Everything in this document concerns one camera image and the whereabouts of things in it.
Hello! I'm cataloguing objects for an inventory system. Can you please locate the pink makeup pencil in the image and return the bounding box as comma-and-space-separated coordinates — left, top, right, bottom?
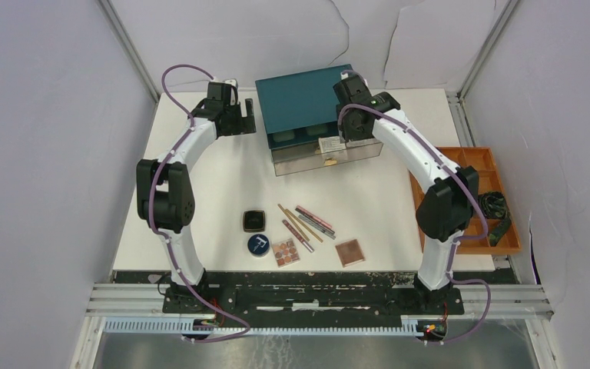
296, 205, 333, 230

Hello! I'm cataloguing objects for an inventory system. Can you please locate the clear acrylic drawer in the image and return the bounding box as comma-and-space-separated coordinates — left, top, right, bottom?
271, 138, 383, 176

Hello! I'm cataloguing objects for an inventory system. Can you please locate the orange compartment tray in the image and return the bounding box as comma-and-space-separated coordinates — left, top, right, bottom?
409, 146, 523, 255

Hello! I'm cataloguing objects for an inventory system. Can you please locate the red silver lip pencil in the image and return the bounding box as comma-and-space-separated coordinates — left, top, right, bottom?
282, 219, 315, 253

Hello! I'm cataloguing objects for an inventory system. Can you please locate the white printed packet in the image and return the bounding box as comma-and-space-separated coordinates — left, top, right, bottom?
318, 136, 346, 154

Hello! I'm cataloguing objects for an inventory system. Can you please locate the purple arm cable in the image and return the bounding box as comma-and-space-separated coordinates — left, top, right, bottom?
148, 64, 252, 344
336, 71, 492, 346

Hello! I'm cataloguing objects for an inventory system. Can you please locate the rolled dark tie right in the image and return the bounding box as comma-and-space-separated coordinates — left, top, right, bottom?
478, 191, 512, 247

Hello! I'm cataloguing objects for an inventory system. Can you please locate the gold pencil left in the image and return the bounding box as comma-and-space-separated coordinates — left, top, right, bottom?
277, 204, 310, 241

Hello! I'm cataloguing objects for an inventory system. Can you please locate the gold pencil right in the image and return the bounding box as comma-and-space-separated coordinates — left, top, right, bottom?
286, 209, 323, 243

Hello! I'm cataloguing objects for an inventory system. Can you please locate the black square powder compact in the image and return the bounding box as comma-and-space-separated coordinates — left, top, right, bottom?
242, 210, 266, 233

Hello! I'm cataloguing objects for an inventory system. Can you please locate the gold pencil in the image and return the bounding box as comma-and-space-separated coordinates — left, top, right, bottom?
277, 204, 310, 241
286, 209, 323, 243

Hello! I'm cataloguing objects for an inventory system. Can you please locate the aluminium frame rail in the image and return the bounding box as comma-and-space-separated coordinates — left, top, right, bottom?
96, 0, 161, 104

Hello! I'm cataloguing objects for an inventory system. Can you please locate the brown square blush compact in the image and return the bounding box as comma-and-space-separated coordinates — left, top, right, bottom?
335, 239, 366, 268

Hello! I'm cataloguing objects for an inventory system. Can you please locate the round blue tin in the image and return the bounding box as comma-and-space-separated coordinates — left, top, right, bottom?
247, 234, 270, 258

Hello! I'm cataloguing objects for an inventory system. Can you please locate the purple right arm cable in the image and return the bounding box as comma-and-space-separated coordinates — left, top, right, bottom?
336, 71, 492, 346

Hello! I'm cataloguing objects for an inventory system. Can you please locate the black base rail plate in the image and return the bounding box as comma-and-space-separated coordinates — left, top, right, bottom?
111, 270, 520, 330

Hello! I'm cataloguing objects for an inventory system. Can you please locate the eyeshadow palette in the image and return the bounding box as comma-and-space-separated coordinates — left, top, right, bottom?
271, 238, 300, 268

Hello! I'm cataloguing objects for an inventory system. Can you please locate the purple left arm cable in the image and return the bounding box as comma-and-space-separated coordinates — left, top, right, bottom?
148, 64, 252, 344

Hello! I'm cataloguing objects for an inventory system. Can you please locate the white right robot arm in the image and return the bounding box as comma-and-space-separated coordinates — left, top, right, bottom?
333, 70, 482, 314

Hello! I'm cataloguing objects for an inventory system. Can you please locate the teal drawer organizer box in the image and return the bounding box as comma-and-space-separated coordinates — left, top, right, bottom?
255, 65, 352, 151

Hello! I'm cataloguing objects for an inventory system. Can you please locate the white cable duct strip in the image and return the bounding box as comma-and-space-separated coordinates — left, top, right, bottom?
102, 317, 429, 337

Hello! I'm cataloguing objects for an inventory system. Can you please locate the grey makeup pencil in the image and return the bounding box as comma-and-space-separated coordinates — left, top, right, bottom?
297, 214, 336, 239

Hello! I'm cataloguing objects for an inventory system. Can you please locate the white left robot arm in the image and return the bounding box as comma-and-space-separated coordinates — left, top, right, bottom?
136, 79, 256, 313

